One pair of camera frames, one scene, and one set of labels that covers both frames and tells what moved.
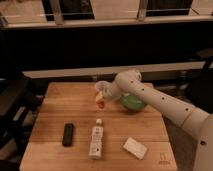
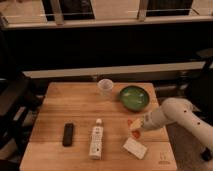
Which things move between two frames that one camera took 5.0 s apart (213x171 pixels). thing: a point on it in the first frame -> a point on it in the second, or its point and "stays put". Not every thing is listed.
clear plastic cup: (103, 86) stays put
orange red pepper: (101, 104) -> (135, 133)
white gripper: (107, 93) -> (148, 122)
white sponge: (135, 148) stays put
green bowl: (132, 101) stays put
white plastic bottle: (96, 140) stays put
